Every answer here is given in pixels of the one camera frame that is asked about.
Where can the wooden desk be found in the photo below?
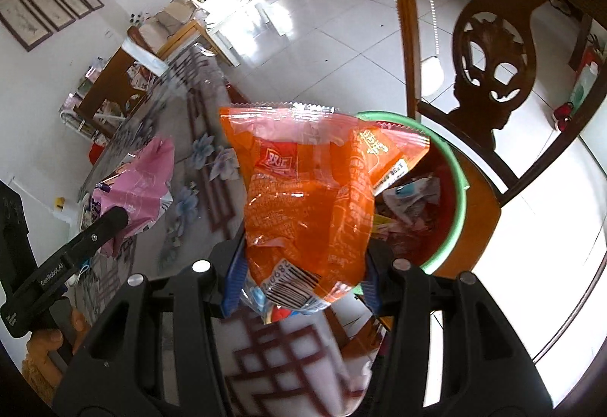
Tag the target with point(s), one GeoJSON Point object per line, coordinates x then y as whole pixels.
{"type": "Point", "coordinates": [118, 75]}

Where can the red bin with green rim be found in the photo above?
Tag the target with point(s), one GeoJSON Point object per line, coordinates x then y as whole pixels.
{"type": "Point", "coordinates": [448, 189]}

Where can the white metal rack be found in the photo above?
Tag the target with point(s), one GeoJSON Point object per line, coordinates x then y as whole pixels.
{"type": "Point", "coordinates": [73, 123]}

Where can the small yellow object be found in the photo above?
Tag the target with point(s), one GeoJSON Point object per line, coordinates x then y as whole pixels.
{"type": "Point", "coordinates": [60, 202]}

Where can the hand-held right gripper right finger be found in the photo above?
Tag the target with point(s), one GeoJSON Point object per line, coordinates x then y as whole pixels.
{"type": "Point", "coordinates": [372, 296]}

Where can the small red box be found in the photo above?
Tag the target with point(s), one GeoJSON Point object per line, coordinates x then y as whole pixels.
{"type": "Point", "coordinates": [98, 154]}

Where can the carved wooden chair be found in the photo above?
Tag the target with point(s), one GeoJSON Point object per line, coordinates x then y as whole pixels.
{"type": "Point", "coordinates": [488, 47]}

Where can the person's left hand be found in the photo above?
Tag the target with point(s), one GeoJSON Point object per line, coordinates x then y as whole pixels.
{"type": "Point", "coordinates": [47, 343]}

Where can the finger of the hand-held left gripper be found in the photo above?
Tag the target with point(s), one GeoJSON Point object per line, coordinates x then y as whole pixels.
{"type": "Point", "coordinates": [111, 222]}

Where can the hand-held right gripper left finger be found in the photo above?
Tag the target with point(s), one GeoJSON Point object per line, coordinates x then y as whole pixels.
{"type": "Point", "coordinates": [235, 277]}

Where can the orange snack bag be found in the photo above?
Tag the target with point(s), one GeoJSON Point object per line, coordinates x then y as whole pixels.
{"type": "Point", "coordinates": [308, 208]}

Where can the green and white bottle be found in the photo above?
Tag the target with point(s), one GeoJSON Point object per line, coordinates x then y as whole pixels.
{"type": "Point", "coordinates": [584, 87]}

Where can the pink plastic bag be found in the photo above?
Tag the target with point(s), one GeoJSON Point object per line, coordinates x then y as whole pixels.
{"type": "Point", "coordinates": [142, 189]}

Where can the crumpled white paper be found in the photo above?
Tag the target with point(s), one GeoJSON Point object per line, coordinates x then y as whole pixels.
{"type": "Point", "coordinates": [412, 199]}

